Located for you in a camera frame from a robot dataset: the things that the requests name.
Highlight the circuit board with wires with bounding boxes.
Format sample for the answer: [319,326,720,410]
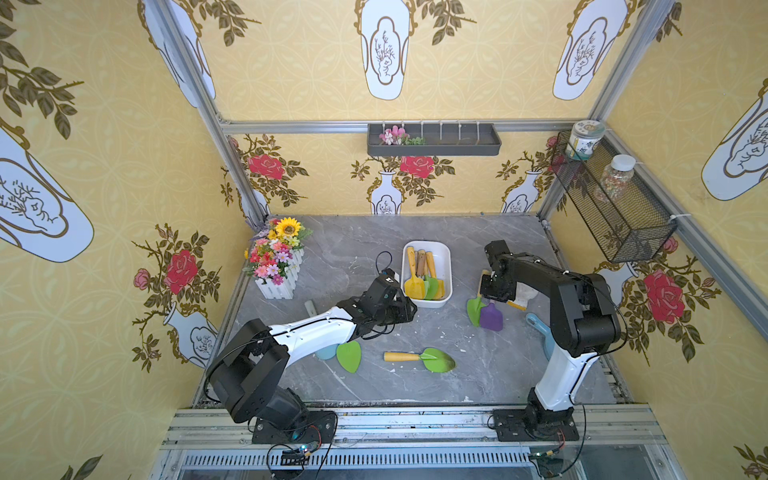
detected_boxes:
[265,441,321,469]
[527,449,564,479]

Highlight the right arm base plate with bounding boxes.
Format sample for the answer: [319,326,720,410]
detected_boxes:
[491,408,580,442]

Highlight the yellow scoop with yellow handle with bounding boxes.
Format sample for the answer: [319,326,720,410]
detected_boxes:
[405,246,425,300]

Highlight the right circuit board with wires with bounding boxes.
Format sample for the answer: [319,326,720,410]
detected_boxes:
[527,449,564,479]

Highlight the light green trowel wooden handle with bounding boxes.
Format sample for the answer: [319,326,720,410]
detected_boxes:
[416,250,430,300]

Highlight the clear jar with white lid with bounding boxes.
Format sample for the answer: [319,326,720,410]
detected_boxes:
[600,154,636,200]

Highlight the white knitted work glove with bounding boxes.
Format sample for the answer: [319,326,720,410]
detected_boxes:
[507,282,539,311]

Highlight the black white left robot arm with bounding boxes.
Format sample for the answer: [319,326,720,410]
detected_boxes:
[205,269,418,430]

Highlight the artificial flowers in white fence pot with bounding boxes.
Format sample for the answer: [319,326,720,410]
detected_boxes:
[243,217,313,300]

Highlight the black wire mesh basket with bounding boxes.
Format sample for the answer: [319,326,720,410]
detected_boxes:
[551,131,677,266]

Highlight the white plastic storage box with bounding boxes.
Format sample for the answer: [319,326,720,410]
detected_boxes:
[400,240,453,309]

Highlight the dark grey wall shelf tray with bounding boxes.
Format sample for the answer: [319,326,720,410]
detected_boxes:
[366,121,502,157]

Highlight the jar with patterned label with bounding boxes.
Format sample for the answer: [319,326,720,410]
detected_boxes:
[565,119,606,161]

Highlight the green leaf shovel yellow handle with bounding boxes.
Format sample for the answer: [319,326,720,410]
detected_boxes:
[426,251,437,301]

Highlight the yellow square shovel yellow handle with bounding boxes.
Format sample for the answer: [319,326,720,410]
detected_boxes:
[433,278,446,301]

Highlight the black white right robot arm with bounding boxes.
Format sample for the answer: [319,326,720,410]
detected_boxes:
[480,240,621,425]

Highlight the left circuit board with wires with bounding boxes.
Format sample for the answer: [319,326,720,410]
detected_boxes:
[265,441,321,469]

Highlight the small pink flowers on shelf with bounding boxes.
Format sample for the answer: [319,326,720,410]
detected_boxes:
[379,125,426,146]

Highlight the light blue shovel pale handle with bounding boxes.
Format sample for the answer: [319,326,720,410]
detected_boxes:
[304,300,338,361]

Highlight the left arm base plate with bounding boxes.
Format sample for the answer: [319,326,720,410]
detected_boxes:
[252,410,338,445]

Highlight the purple shovel pink handle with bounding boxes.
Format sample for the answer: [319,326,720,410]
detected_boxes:
[479,303,504,332]

